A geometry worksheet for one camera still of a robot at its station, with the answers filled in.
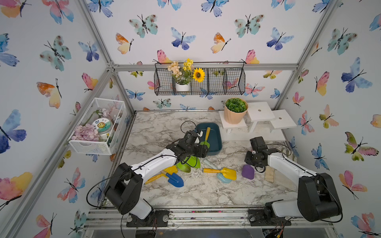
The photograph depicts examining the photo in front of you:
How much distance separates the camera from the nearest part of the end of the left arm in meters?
0.62

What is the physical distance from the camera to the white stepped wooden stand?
0.91m

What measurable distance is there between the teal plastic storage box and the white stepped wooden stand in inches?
1.2
